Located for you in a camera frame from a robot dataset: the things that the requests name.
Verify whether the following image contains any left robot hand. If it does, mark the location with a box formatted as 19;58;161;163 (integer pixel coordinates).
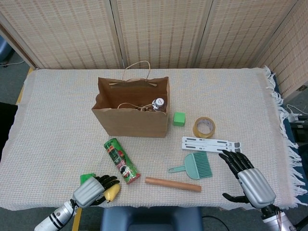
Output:
72;175;120;208

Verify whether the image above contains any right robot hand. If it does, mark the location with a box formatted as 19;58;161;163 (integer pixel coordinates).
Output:
218;149;277;209

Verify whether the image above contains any green toy building brick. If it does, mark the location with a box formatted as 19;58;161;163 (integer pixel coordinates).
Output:
80;172;96;186

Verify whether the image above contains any yellow toy pear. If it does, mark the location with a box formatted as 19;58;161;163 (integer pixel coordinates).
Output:
103;184;120;204

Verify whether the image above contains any green Pringles can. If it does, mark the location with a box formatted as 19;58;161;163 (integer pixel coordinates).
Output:
103;138;141;185

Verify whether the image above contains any clear plastic water bottle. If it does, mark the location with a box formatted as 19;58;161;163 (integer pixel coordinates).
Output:
151;97;168;113

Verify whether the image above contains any teal hand brush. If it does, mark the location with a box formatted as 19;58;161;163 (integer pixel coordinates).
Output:
167;151;213;180

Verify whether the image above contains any brown paper bag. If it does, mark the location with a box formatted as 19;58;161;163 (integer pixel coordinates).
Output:
91;61;170;138

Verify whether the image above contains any small green cube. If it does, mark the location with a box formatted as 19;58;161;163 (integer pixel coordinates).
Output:
173;112;186;127

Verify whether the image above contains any white folding stand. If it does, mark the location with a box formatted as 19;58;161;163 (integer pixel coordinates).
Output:
181;136;242;154

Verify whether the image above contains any black box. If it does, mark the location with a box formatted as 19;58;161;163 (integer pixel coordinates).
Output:
290;121;308;145

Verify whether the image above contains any white power strip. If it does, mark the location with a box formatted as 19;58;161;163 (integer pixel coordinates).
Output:
286;104;308;123

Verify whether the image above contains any clear packing tape roll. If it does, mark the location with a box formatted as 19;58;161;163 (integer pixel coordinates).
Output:
192;116;216;139

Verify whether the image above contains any brown wooden rolling pin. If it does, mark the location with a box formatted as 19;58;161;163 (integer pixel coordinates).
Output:
145;177;202;193

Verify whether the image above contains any beige woven tablecloth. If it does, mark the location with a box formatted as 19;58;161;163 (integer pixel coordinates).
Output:
0;65;304;211

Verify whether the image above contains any woven folding screen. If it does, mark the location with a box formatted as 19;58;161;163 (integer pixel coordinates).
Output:
0;0;308;99

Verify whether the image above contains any blue office chair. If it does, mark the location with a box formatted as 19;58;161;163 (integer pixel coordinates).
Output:
0;36;13;67

